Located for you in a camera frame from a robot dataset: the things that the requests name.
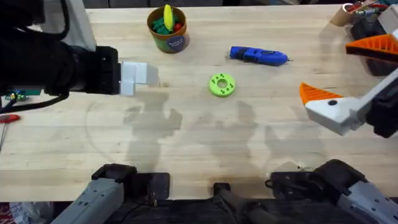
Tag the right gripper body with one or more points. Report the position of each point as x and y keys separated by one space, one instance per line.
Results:
x=384 y=115

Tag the heap of tools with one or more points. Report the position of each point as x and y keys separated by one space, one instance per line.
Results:
x=367 y=7

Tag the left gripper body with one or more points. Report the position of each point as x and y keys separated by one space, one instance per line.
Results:
x=105 y=71

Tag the black rail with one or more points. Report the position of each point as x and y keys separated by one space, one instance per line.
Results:
x=192 y=213

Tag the grey box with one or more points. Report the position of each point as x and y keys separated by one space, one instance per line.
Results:
x=388 y=18

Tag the blue electric screwdriver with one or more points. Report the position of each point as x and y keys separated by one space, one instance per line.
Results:
x=264 y=56

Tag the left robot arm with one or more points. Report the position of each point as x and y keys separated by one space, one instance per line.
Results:
x=28 y=53

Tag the orange tub of toys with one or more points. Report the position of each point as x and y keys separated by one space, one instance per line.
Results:
x=169 y=39

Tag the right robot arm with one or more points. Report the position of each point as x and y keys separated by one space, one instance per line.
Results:
x=360 y=196

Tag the cardboard tape roll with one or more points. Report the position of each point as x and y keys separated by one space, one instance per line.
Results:
x=339 y=17

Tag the green board with blocks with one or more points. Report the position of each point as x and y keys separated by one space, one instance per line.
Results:
x=18 y=95

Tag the green disc with holes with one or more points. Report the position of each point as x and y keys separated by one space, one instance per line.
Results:
x=215 y=87

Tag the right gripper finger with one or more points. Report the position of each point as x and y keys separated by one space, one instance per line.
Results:
x=379 y=46
x=329 y=115

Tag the plastic bag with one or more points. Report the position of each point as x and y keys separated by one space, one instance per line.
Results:
x=28 y=213

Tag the black mount post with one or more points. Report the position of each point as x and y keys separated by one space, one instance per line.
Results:
x=236 y=202

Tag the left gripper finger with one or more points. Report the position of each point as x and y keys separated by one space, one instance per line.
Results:
x=143 y=74
x=127 y=88

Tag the black box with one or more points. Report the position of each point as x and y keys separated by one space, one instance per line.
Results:
x=367 y=29

